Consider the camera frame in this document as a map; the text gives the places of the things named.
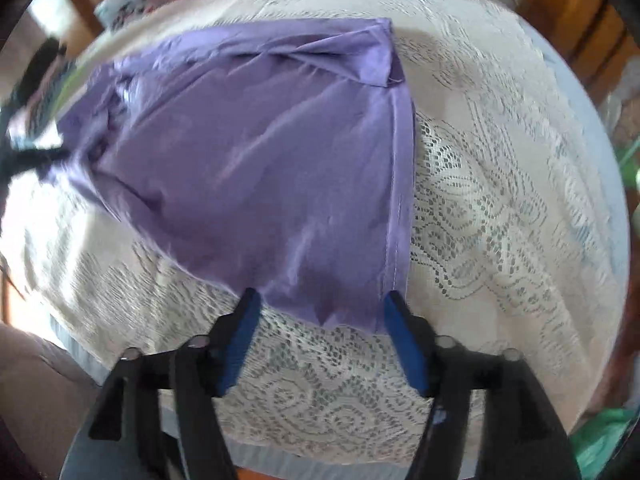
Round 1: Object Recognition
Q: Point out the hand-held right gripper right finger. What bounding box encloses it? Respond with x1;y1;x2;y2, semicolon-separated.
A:
381;290;583;480

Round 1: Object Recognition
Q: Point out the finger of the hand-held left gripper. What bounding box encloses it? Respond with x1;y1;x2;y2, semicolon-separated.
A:
0;145;71;196

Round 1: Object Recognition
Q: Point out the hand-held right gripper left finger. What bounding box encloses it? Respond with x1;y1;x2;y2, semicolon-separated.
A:
88;287;263;480

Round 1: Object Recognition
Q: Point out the purple shirt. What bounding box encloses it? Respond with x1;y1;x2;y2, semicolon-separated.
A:
54;17;417;335

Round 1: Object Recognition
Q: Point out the white lace tablecloth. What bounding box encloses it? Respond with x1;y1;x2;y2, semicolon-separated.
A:
0;0;632;461

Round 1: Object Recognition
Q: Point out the green plastic bag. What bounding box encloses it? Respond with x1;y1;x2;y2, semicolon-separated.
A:
570;407;638;480

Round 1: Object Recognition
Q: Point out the wooden chair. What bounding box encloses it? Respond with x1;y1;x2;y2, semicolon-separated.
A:
517;0;632;106

